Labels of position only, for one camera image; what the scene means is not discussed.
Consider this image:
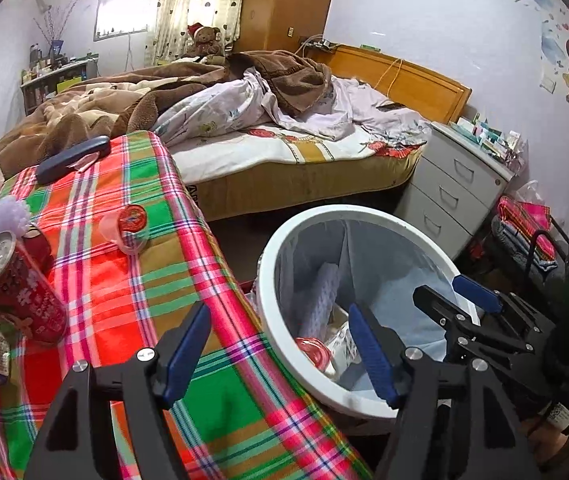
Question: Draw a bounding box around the white power strip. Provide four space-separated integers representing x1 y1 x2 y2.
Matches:
297 34 341 54

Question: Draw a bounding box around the crumpled white wrapper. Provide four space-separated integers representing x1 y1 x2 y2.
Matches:
325 319 366 377

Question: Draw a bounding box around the white drawer nightstand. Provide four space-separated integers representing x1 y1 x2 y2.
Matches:
396 121 516 262

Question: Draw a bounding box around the white floral quilt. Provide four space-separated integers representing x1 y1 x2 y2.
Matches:
156 66 434 145

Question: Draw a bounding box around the window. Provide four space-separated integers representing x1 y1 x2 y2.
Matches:
94 0 158 42

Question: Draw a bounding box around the person's right hand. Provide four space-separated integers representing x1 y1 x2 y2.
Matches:
517 412 569 480

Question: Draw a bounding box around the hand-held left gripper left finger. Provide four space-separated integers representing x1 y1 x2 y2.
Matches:
24 301 214 480

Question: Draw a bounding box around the wooden bed with floral sheet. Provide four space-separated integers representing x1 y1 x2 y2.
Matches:
0 42 473 223

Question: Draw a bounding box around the dried branch decoration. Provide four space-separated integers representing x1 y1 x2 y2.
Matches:
33 0 78 45

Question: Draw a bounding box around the pile of folded cloths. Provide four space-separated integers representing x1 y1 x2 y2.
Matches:
491 195 569 277

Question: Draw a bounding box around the clear cup with red lid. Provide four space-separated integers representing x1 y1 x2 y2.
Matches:
295 337 336 376

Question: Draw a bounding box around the red drink can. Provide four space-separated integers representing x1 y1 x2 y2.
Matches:
0 230 68 347

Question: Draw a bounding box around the patterned curtain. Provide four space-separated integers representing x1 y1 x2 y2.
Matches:
143 0 250 64

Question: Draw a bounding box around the wooden wardrobe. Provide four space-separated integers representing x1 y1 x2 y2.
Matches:
239 0 341 56

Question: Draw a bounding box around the dark blue glasses case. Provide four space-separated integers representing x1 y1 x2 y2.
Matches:
36 135 112 185

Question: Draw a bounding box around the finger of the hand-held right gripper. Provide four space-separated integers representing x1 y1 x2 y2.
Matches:
452 275 553 333
413 285 533 361

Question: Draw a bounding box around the brown teddy bear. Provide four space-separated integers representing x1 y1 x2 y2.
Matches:
184 22 226 59

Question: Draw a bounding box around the jelly cup with red lid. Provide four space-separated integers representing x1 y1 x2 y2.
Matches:
99 205 149 254

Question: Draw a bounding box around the plaid tablecloth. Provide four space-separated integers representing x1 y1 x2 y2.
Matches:
0 130 373 480

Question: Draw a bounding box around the pile of small boxes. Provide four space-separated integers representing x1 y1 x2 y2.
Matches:
451 115 526 162

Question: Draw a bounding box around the white trash bin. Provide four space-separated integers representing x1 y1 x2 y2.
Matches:
256 203 483 420

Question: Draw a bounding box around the blue bin liner bag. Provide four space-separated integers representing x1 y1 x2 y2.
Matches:
283 216 459 394

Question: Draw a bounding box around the brown fleece blanket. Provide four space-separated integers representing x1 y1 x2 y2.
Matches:
0 50 336 182

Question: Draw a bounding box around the shelf with bottles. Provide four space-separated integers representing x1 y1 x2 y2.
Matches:
19 56 100 116

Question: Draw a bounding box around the yellow cable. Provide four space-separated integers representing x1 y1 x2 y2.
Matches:
381 57 406 94

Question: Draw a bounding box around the clear plastic bag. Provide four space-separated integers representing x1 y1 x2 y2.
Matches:
511 179 549 207

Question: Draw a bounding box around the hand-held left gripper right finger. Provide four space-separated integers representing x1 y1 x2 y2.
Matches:
347 304 533 480

